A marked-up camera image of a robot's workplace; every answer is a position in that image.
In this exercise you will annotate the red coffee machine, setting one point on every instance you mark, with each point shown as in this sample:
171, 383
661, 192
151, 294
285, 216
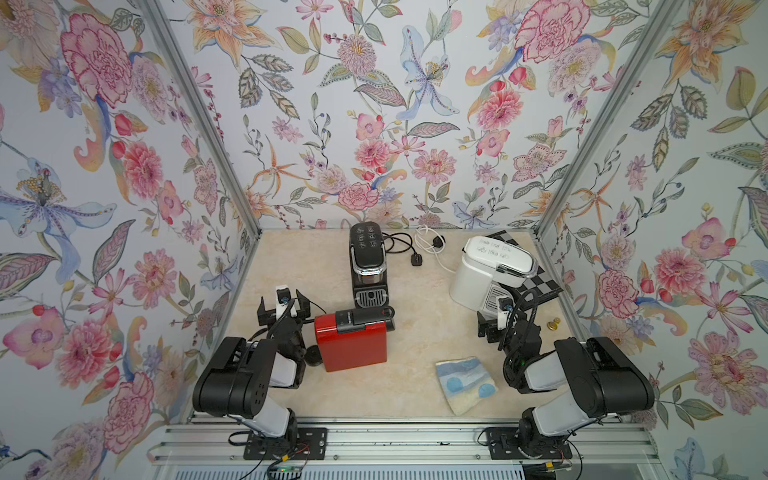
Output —
350, 339

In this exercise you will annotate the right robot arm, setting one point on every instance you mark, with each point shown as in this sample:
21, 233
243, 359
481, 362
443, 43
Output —
600, 378

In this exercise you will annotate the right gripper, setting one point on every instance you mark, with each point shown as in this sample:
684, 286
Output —
482, 325

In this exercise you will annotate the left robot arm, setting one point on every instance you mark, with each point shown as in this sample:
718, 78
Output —
236, 381

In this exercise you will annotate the black coffee machine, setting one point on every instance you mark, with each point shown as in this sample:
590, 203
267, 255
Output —
368, 265

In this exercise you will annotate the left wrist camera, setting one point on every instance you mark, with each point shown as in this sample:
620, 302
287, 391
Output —
285, 302

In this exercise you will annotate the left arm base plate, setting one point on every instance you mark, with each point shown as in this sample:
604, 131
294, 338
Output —
297, 444

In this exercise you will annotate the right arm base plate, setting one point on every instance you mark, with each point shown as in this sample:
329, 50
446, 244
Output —
507, 443

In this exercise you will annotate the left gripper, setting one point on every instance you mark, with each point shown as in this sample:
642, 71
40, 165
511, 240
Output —
304, 311

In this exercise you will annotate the white coffee machine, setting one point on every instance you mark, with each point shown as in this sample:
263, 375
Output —
487, 265

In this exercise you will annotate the blue striped cloth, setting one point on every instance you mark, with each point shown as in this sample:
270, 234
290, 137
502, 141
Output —
465, 383

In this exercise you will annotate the black white chessboard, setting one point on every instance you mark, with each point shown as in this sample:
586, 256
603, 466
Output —
547, 287

